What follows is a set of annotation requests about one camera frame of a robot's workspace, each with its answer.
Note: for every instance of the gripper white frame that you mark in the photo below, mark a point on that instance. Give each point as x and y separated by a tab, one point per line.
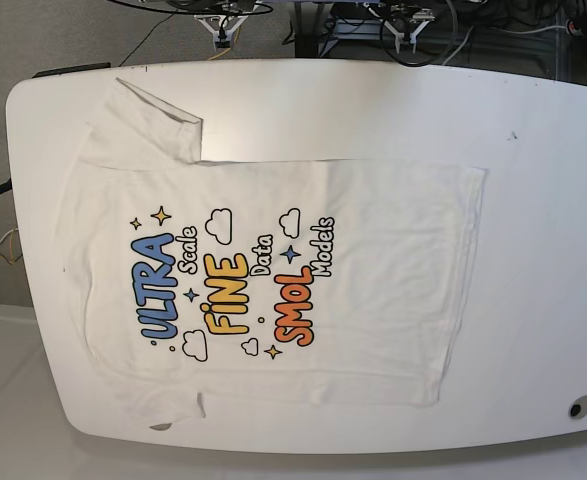
224	29
399	35

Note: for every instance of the black aluminium frame rack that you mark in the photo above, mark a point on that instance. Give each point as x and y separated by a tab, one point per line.
317	28

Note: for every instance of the black table grommet right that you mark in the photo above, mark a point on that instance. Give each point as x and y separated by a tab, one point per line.
578	408

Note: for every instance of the white printed T-shirt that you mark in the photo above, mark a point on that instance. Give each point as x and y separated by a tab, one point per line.
323	282

